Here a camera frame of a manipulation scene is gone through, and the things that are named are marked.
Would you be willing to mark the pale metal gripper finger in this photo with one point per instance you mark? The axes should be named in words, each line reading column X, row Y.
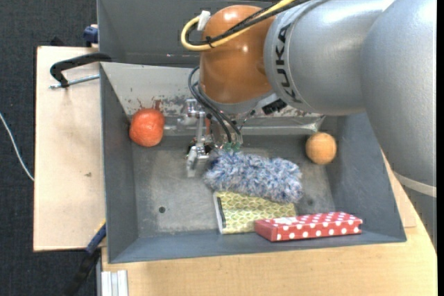
column 203, row 157
column 191, row 163

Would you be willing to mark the grey metal bin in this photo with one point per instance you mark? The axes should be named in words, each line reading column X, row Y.
column 173, row 197

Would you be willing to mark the red-orange ball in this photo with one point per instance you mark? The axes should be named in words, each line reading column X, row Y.
column 147, row 128

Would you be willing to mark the blue and white fluffy cloth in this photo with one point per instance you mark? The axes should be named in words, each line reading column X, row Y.
column 256, row 178

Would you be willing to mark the yellow-green patterned box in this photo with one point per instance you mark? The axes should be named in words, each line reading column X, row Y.
column 249, row 215

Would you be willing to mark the yellow-orange ball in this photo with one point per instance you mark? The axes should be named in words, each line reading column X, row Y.
column 320, row 148

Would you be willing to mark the pale wood flat board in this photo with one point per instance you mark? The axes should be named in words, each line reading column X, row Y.
column 69, row 166

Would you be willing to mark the red box with white dots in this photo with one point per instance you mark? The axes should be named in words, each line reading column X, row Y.
column 308, row 227

